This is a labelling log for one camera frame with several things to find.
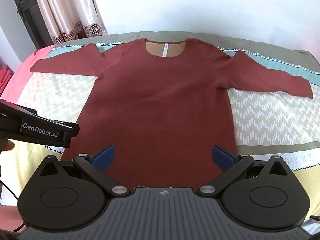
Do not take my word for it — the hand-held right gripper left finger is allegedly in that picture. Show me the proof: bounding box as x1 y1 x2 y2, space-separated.
37 145 131 197

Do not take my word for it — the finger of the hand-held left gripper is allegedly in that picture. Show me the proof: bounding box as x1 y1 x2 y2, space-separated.
15 105 38 117

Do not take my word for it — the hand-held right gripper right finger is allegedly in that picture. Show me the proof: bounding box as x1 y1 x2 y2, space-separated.
197 145 294 197

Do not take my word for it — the dark red sweater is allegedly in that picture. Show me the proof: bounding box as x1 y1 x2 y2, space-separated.
29 37 314 189

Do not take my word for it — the person's left hand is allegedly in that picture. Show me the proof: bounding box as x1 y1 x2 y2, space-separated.
0 140 15 153

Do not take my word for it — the red cloth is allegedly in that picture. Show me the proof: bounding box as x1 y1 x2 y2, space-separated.
0 64 13 91

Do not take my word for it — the pink bed sheet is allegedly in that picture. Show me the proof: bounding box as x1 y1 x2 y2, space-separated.
0 44 56 99

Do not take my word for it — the patterned bed blanket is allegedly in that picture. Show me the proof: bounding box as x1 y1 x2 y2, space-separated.
0 31 320 188

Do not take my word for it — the pink lace curtain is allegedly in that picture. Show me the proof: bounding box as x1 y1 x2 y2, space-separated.
29 0 108 44

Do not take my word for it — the black cable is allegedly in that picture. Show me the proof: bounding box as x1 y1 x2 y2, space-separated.
0 164 27 233

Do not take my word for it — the dark window frame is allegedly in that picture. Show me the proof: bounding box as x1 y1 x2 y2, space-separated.
9 0 50 49

